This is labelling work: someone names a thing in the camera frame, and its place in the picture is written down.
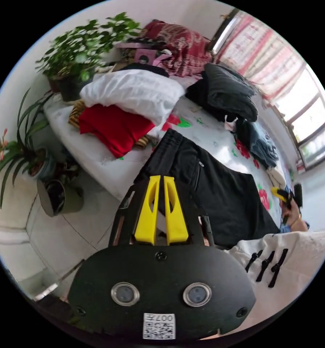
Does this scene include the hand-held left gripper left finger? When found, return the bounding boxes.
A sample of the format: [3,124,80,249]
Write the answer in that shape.
[134,175,161,243]

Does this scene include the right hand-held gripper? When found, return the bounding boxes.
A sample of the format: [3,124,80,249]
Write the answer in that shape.
[271,187,296,210]

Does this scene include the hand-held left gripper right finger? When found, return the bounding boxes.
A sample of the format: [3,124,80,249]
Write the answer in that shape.
[163,176,191,244]

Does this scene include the black pants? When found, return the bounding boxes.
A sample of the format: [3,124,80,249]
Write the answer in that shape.
[134,129,281,249]

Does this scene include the person's right forearm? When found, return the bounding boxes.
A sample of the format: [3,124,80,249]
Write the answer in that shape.
[280,215,312,234]

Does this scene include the person's right hand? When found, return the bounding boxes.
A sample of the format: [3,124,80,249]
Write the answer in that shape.
[281,202,302,226]

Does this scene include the person's body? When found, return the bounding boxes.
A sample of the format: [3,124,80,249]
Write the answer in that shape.
[223,227,325,340]

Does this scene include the grey plant pot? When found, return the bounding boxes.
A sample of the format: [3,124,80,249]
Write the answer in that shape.
[37,163,85,218]

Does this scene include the window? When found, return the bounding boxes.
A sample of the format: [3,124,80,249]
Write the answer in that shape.
[270,64,325,173]

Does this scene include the pile of white and red clothes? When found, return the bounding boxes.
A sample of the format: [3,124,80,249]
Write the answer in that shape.
[68,63,187,160]

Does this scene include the pile of dark clothes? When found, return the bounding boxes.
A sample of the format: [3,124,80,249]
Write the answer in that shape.
[185,63,287,189]

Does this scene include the long-leaved potted plant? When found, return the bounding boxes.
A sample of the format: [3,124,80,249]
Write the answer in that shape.
[0,87,57,210]

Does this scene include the red striped curtain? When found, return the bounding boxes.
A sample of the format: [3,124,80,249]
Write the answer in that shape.
[216,12,308,102]

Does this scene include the pink carton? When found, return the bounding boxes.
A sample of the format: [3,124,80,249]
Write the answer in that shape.
[118,41,172,66]

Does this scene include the red patterned rolled blanket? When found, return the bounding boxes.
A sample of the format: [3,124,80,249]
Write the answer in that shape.
[143,20,214,79]

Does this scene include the leafy green potted plant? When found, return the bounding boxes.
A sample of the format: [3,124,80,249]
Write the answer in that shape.
[35,12,142,103]

